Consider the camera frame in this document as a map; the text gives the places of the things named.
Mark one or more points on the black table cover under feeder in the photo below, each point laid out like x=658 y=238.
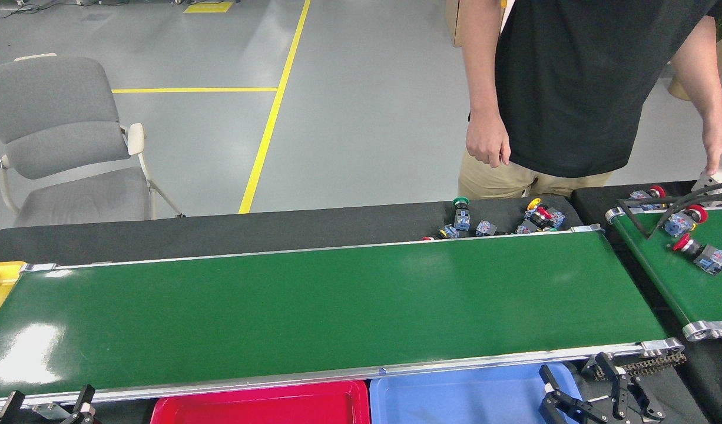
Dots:
x=596 y=197

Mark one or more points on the person's left forearm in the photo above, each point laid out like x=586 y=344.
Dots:
x=699 y=82

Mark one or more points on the yellow push button switch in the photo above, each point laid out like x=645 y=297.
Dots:
x=533 y=204

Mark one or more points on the red plastic tray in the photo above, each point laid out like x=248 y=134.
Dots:
x=261 y=406

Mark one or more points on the person's right hand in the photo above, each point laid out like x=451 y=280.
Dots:
x=487 y=141

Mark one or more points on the white control box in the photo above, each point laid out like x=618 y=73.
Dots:
x=717 y=181

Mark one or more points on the grey office chair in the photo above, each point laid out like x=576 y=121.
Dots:
x=55 y=118

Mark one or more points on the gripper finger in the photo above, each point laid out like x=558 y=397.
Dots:
x=84 y=407
x=564 y=409
x=9 y=407
x=623 y=391

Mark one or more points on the blue plastic tray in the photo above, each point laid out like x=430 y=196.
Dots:
x=455 y=400

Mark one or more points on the long black table cover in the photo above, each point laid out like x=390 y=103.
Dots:
x=219 y=235

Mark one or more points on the person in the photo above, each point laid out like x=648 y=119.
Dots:
x=573 y=88

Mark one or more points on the person's right forearm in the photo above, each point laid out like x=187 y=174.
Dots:
x=482 y=70

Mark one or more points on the long green conveyor belt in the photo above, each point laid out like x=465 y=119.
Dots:
x=337 y=306

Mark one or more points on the person's left hand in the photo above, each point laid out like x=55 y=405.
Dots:
x=719 y=141

